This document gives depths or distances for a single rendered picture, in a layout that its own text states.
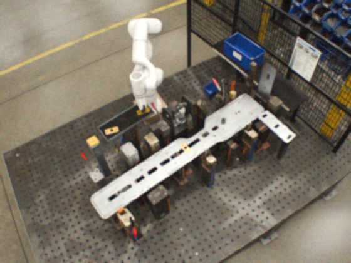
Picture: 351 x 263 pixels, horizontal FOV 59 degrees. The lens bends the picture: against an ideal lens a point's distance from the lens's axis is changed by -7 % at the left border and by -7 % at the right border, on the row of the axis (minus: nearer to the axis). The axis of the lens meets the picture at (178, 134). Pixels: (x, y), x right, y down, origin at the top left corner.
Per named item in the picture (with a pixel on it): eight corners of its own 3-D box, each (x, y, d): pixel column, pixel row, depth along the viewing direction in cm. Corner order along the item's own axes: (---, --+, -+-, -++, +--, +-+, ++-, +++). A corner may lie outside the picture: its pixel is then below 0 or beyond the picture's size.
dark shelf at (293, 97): (290, 113, 237) (291, 110, 234) (210, 48, 278) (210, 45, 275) (308, 99, 244) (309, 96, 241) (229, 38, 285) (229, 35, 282)
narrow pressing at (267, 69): (267, 102, 243) (276, 70, 215) (256, 92, 248) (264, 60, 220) (267, 101, 243) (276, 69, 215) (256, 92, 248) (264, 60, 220)
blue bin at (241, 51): (249, 72, 257) (252, 60, 246) (222, 52, 270) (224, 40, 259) (263, 62, 262) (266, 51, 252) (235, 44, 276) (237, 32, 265)
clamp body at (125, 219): (135, 247, 215) (126, 232, 185) (123, 231, 221) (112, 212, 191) (147, 238, 218) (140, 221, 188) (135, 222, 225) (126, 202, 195)
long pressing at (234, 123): (106, 224, 195) (105, 223, 193) (87, 196, 205) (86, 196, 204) (266, 111, 240) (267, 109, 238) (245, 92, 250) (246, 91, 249)
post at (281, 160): (281, 165, 246) (291, 144, 223) (271, 155, 251) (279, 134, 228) (286, 160, 249) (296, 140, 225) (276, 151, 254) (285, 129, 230)
